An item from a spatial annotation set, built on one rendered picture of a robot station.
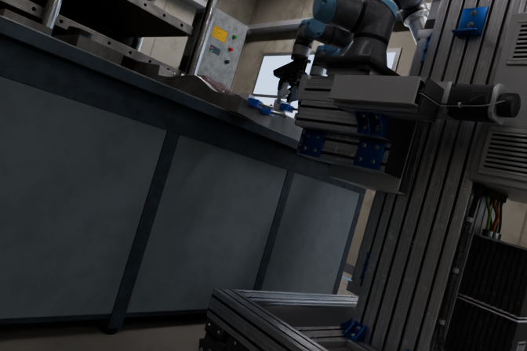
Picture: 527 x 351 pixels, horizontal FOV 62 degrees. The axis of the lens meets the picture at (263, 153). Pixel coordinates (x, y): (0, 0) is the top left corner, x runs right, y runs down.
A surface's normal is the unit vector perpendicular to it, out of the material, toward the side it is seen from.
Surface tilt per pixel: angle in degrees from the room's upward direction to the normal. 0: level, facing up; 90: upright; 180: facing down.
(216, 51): 90
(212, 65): 90
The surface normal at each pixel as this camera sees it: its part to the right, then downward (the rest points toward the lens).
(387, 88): -0.72, -0.24
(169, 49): 0.64, 0.15
